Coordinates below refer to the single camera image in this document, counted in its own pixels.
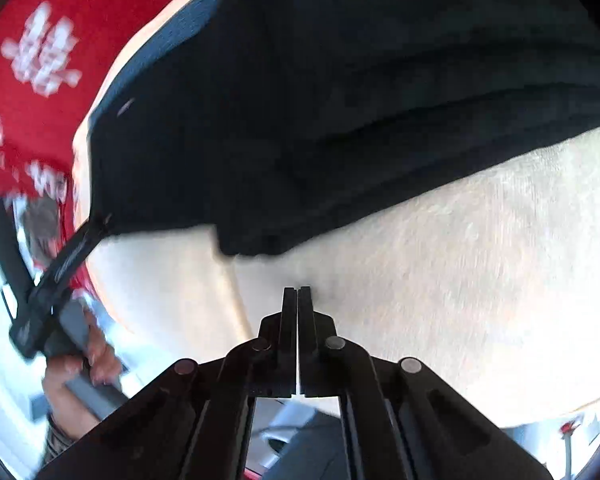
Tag red sofa cover with characters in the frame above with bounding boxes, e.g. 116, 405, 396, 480
0, 0, 172, 268

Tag person's left hand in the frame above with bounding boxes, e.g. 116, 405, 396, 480
42, 309, 124, 441

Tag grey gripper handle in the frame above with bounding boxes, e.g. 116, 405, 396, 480
42, 299, 129, 420

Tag black pants with patterned trim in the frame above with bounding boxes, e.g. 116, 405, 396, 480
88, 0, 600, 256

